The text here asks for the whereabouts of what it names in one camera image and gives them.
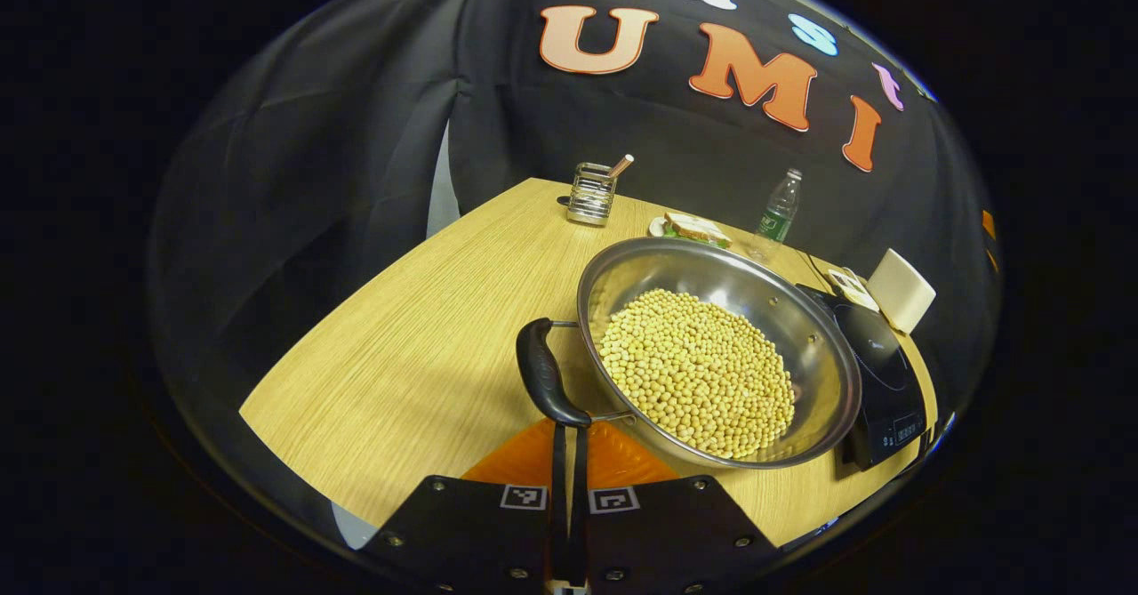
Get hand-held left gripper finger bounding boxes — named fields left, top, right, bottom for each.
left=570, top=417, right=783, bottom=594
left=360, top=417, right=571, bottom=594

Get black induction cooktop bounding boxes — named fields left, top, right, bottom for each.
left=796, top=284, right=930, bottom=471

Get steel pot with black handles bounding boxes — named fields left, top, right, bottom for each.
left=516, top=237, right=863, bottom=471

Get pile of yellow soybeans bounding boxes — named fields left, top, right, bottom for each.
left=597, top=288, right=797, bottom=461

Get clear plastic water bottle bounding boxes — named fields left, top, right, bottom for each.
left=749, top=168, right=803, bottom=265

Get small white plate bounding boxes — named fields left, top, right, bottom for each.
left=648, top=215, right=734, bottom=249

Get sandwich with lettuce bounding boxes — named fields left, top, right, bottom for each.
left=662, top=213, right=733, bottom=247

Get black backdrop cloth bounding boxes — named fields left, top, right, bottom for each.
left=151, top=0, right=1001, bottom=454

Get black power cable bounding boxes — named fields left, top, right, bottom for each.
left=800, top=251, right=838, bottom=295

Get wire utensil holder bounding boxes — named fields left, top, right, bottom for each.
left=566, top=162, right=618, bottom=227

